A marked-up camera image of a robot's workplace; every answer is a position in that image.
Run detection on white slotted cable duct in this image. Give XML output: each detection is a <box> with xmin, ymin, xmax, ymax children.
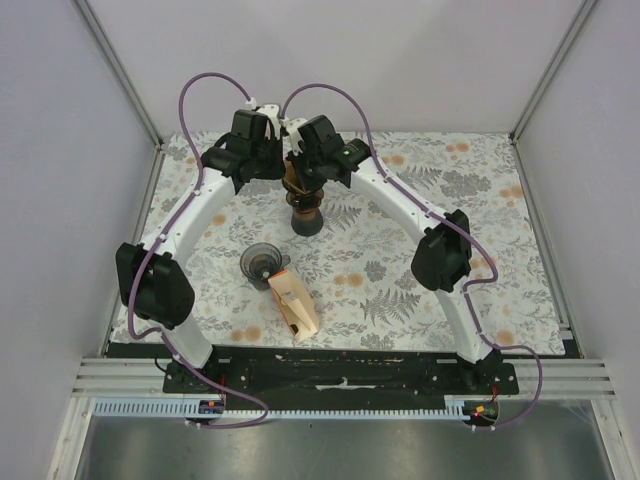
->
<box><xmin>93</xmin><ymin>398</ymin><xmax>487</xmax><ymax>421</ymax></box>

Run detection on olive green dripper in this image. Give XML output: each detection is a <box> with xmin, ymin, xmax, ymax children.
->
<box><xmin>284</xmin><ymin>188</ymin><xmax>324</xmax><ymax>210</ymax></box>

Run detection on aluminium frame post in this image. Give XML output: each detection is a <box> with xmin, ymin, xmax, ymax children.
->
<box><xmin>69</xmin><ymin>0</ymin><xmax>165</xmax><ymax>151</ymax></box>
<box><xmin>509</xmin><ymin>0</ymin><xmax>601</xmax><ymax>144</ymax></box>

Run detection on left aluminium frame post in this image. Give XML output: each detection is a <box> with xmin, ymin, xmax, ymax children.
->
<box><xmin>69</xmin><ymin>0</ymin><xmax>165</xmax><ymax>151</ymax></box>

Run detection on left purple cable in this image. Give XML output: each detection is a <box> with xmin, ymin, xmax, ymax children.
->
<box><xmin>126</xmin><ymin>72</ymin><xmax>271</xmax><ymax>430</ymax></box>

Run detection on floral table mat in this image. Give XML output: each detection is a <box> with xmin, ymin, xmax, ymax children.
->
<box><xmin>107</xmin><ymin>130</ymin><xmax>566</xmax><ymax>354</ymax></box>

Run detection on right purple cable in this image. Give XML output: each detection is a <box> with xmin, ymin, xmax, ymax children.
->
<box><xmin>282</xmin><ymin>83</ymin><xmax>545</xmax><ymax>432</ymax></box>

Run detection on grey clear dripper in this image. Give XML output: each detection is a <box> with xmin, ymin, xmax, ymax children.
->
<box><xmin>239</xmin><ymin>242</ymin><xmax>291</xmax><ymax>291</ymax></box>

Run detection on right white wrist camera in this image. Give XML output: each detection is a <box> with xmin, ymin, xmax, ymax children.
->
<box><xmin>279</xmin><ymin>117</ymin><xmax>308</xmax><ymax>155</ymax></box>

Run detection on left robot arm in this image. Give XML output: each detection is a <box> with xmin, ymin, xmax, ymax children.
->
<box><xmin>115</xmin><ymin>104</ymin><xmax>284</xmax><ymax>393</ymax></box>

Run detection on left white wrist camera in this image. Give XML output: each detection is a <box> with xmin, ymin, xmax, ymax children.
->
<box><xmin>245</xmin><ymin>97</ymin><xmax>281</xmax><ymax>140</ymax></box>

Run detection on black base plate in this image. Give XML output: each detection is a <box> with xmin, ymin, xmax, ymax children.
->
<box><xmin>162</xmin><ymin>344</ymin><xmax>519</xmax><ymax>412</ymax></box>

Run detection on right aluminium frame post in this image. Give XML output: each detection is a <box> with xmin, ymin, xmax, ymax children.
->
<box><xmin>509</xmin><ymin>0</ymin><xmax>601</xmax><ymax>144</ymax></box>

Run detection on brown paper coffee filter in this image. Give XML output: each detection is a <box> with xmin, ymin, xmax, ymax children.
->
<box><xmin>282</xmin><ymin>160</ymin><xmax>320</xmax><ymax>195</ymax></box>

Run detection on purple cable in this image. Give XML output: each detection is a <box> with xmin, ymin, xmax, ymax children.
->
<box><xmin>282</xmin><ymin>83</ymin><xmax>545</xmax><ymax>432</ymax></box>
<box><xmin>126</xmin><ymin>72</ymin><xmax>271</xmax><ymax>430</ymax></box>

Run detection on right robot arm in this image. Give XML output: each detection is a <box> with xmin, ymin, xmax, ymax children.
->
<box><xmin>280</xmin><ymin>115</ymin><xmax>502</xmax><ymax>394</ymax></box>

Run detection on red grey coffee server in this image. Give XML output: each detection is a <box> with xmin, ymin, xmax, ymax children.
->
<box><xmin>291</xmin><ymin>207</ymin><xmax>324</xmax><ymax>237</ymax></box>

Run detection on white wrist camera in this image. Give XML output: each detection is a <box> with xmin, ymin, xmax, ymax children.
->
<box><xmin>245</xmin><ymin>97</ymin><xmax>281</xmax><ymax>140</ymax></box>
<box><xmin>279</xmin><ymin>117</ymin><xmax>308</xmax><ymax>155</ymax></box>

